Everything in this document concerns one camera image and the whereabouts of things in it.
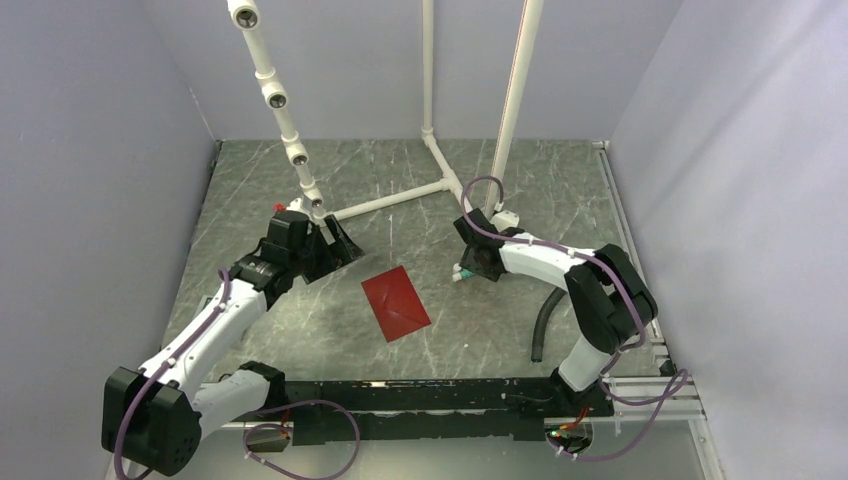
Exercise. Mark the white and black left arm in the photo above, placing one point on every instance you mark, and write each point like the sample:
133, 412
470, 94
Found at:
156, 415

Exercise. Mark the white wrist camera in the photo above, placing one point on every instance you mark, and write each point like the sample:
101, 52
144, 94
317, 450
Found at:
504, 220
303, 205

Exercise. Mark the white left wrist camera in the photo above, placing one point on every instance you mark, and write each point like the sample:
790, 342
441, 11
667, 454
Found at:
303, 205

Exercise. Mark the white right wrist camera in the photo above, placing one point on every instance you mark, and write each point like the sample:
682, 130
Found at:
504, 220

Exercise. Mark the red paper envelope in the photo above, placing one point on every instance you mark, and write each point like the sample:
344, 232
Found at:
395, 304

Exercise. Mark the white PVC pipe frame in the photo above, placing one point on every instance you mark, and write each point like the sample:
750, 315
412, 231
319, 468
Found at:
246, 17

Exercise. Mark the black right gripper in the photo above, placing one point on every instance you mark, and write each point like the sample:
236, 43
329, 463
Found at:
468, 262

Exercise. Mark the green white glue stick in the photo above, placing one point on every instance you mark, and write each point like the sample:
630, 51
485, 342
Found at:
460, 273

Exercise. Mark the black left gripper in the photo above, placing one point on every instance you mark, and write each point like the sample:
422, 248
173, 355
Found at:
331, 256

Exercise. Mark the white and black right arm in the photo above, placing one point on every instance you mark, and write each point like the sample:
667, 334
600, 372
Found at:
611, 301

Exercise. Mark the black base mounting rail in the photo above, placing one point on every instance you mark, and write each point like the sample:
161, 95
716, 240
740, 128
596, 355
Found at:
521, 408

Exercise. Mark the aluminium extrusion frame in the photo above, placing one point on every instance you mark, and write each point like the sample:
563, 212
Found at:
672, 396

